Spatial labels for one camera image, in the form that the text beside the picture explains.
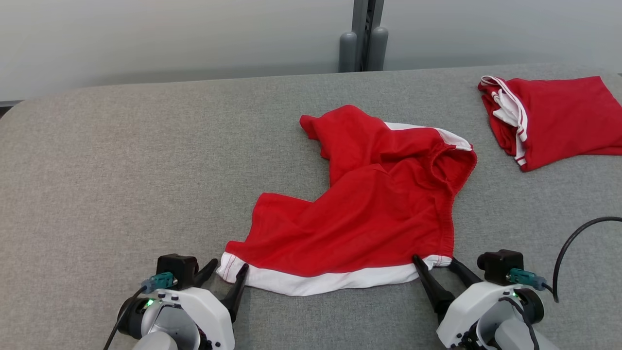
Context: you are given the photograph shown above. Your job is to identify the left teal-plug camera cable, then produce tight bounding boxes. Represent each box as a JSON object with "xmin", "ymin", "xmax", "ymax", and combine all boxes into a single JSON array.
[{"xmin": 103, "ymin": 272, "xmax": 176, "ymax": 350}]

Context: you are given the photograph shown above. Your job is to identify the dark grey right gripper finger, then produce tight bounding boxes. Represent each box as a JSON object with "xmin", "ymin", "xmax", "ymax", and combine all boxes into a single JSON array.
[
  {"xmin": 448, "ymin": 258, "xmax": 483, "ymax": 288},
  {"xmin": 412, "ymin": 254, "xmax": 456, "ymax": 324}
]

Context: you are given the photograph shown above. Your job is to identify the red basketball jersey white sleeves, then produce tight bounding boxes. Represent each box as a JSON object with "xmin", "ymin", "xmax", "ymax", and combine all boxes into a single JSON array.
[{"xmin": 478, "ymin": 75, "xmax": 622, "ymax": 172}]

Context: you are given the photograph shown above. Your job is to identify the red shorts white hem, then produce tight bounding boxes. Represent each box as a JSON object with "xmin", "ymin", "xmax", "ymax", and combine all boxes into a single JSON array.
[{"xmin": 216, "ymin": 105, "xmax": 478, "ymax": 297}]

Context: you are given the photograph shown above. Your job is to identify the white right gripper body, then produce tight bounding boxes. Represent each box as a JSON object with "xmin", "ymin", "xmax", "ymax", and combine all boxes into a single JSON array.
[{"xmin": 436, "ymin": 281, "xmax": 524, "ymax": 349}]

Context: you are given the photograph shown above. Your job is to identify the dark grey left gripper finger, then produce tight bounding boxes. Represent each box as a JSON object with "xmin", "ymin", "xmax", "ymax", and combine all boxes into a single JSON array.
[
  {"xmin": 193, "ymin": 258, "xmax": 219, "ymax": 288},
  {"xmin": 220, "ymin": 263, "xmax": 250, "ymax": 323}
]

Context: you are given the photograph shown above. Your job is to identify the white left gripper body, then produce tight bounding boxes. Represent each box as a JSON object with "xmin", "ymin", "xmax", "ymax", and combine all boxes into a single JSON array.
[{"xmin": 141, "ymin": 286, "xmax": 236, "ymax": 350}]

